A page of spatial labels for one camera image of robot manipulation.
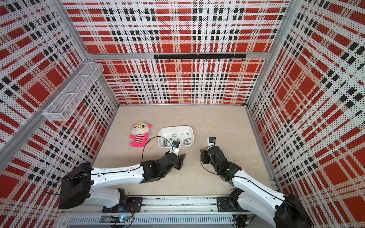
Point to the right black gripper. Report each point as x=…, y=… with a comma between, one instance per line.
x=205, y=154

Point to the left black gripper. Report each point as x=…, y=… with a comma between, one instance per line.
x=179, y=163

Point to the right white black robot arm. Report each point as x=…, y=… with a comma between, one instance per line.
x=276, y=208

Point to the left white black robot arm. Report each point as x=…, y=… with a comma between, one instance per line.
x=91, y=186

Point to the white plastic storage box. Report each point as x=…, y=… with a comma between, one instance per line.
x=166, y=133

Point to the pink white plush toy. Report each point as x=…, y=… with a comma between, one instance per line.
x=139, y=134

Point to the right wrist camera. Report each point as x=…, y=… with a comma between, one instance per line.
x=212, y=141

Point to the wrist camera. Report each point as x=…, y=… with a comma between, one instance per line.
x=175, y=147
x=212, y=141

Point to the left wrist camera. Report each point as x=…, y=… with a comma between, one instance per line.
x=175, y=147

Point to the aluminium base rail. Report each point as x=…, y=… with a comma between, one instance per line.
x=165, y=210

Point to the black wall hook rail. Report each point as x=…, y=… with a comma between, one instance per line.
x=199, y=56

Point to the white wire mesh basket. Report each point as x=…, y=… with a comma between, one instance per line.
x=65, y=104

